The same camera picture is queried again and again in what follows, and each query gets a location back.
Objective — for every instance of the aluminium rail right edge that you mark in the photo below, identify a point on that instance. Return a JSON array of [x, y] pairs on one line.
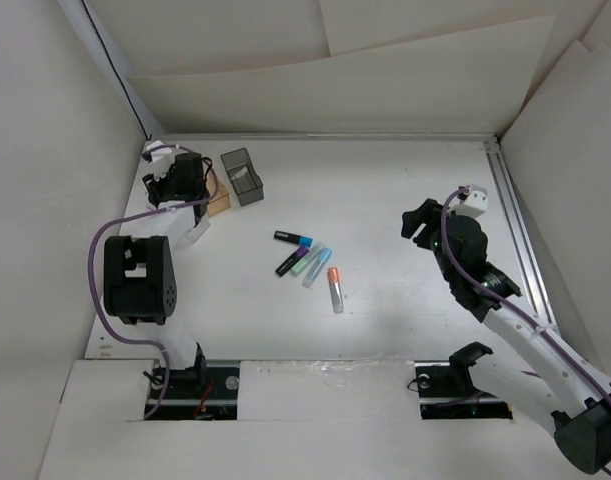
[[531, 276]]

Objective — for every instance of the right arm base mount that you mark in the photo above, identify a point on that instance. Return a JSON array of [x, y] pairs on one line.
[[446, 392]]

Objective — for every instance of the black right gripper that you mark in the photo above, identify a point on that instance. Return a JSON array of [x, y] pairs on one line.
[[428, 212]]

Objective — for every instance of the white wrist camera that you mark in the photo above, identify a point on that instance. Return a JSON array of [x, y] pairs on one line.
[[471, 202], [157, 157]]

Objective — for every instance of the black marker blue cap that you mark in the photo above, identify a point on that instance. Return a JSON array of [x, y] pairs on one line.
[[291, 238]]

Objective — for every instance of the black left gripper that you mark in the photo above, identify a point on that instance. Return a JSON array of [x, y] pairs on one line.
[[155, 185]]

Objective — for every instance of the aluminium rail back edge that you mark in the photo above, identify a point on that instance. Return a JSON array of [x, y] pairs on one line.
[[414, 136]]

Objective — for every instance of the orange highlighter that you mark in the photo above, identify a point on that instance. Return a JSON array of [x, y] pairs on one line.
[[335, 290]]

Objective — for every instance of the light blue highlighter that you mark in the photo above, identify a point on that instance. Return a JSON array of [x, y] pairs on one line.
[[316, 267]]

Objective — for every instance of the grey translucent container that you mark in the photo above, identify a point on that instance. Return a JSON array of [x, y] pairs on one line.
[[243, 177]]

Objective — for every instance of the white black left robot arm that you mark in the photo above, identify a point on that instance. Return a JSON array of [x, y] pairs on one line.
[[139, 283]]

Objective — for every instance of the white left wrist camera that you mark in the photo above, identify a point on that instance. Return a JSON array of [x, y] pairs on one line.
[[157, 157]]

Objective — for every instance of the green clear-cap highlighter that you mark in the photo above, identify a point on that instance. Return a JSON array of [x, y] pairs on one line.
[[307, 259]]

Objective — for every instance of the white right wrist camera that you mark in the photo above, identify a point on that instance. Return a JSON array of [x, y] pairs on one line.
[[471, 202]]

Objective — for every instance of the orange translucent container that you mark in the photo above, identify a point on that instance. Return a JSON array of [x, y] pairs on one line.
[[221, 201]]

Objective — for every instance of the black marker purple cap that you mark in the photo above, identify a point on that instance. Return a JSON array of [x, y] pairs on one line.
[[291, 261]]

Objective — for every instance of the clear translucent container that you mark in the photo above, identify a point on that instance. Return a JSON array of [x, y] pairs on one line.
[[193, 235]]

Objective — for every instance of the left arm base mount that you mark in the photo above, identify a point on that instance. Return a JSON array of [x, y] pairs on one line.
[[214, 399]]

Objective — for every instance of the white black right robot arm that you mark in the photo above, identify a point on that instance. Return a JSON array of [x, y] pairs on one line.
[[563, 393]]

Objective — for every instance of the aluminium rail edge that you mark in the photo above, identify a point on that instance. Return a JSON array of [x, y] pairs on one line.
[[414, 136], [531, 276]]

